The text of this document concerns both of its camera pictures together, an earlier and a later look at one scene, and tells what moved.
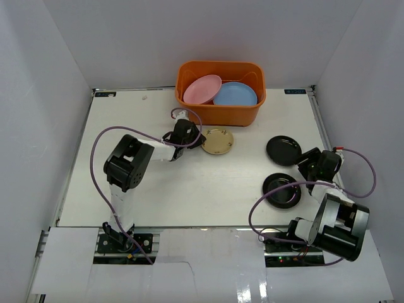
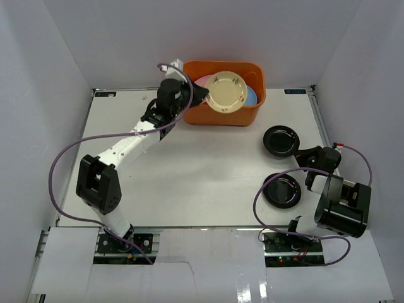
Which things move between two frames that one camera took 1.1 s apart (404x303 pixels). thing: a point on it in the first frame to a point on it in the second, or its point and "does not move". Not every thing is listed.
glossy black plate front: [285, 197] does not move
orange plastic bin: [221, 93] does not move
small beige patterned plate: [218, 141] to [228, 91]
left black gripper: [192, 136] to [192, 93]
